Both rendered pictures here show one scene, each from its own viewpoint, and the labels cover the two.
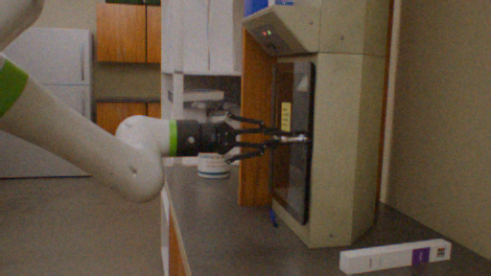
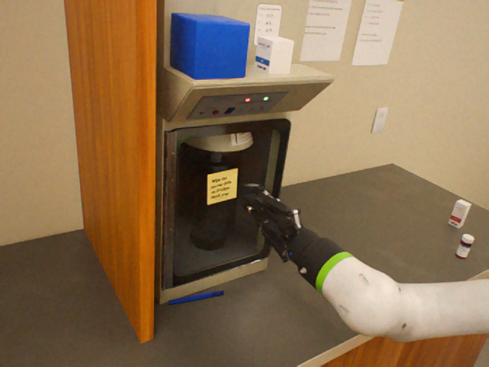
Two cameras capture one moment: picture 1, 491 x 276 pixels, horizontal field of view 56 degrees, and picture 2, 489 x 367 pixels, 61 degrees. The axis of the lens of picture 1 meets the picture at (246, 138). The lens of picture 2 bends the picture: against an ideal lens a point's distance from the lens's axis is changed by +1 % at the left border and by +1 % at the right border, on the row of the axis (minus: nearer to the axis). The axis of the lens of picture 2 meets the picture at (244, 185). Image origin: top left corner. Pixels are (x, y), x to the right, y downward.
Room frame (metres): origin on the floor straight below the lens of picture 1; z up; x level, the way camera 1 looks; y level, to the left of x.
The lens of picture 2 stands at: (1.50, 0.68, 1.67)
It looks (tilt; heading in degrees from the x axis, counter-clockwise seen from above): 27 degrees down; 248
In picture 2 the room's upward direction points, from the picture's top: 7 degrees clockwise
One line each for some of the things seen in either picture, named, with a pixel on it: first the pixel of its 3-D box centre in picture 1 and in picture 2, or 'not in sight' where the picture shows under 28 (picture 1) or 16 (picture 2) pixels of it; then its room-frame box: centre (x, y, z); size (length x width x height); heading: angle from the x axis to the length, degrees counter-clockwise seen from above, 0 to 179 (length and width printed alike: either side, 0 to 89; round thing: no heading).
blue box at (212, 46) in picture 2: (266, 1); (208, 46); (1.31, -0.04, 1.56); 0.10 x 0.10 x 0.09; 14
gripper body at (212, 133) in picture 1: (218, 138); (299, 242); (1.12, 0.07, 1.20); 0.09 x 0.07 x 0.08; 104
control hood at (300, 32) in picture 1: (275, 34); (251, 97); (1.21, -0.07, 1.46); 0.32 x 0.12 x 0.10; 14
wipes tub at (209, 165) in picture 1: (214, 157); not in sight; (1.83, 0.13, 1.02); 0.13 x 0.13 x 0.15
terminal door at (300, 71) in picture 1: (289, 137); (227, 204); (1.22, -0.11, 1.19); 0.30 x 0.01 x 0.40; 13
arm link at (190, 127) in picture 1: (187, 138); (324, 263); (1.10, 0.14, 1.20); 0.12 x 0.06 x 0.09; 14
